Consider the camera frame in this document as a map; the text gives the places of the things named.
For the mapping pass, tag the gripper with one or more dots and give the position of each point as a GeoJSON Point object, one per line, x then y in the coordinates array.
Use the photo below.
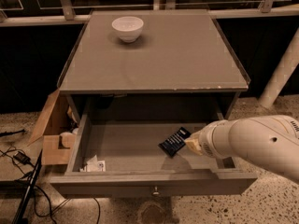
{"type": "Point", "coordinates": [209, 142]}

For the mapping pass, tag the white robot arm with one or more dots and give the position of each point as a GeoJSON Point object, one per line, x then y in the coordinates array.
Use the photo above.
{"type": "Point", "coordinates": [268, 142]}

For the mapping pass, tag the metal drawer knob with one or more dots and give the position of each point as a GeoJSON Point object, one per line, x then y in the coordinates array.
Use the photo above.
{"type": "Point", "coordinates": [156, 192]}

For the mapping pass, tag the grey open top drawer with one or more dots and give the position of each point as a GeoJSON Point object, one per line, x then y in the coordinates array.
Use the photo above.
{"type": "Point", "coordinates": [135, 165]}

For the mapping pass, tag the grey cabinet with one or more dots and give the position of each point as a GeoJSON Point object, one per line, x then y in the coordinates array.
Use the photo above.
{"type": "Point", "coordinates": [178, 51]}

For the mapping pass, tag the crumpled white paper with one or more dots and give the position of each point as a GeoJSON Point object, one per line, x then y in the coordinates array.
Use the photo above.
{"type": "Point", "coordinates": [93, 165]}

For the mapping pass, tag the white diagonal pillar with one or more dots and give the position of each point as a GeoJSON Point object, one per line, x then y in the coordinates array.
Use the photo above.
{"type": "Point", "coordinates": [282, 73]}

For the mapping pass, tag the white ceramic bowl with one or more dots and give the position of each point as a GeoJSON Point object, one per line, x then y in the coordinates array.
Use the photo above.
{"type": "Point", "coordinates": [128, 28]}

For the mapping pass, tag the cardboard box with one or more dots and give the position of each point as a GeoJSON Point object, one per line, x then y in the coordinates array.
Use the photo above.
{"type": "Point", "coordinates": [53, 130]}

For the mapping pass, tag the black power adapter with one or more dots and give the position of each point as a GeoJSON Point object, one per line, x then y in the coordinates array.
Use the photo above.
{"type": "Point", "coordinates": [21, 158]}

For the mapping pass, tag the black tripod leg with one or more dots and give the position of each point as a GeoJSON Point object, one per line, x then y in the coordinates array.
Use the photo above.
{"type": "Point", "coordinates": [28, 190]}

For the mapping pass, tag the metal railing frame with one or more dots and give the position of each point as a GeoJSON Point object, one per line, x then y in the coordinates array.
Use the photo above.
{"type": "Point", "coordinates": [51, 12]}

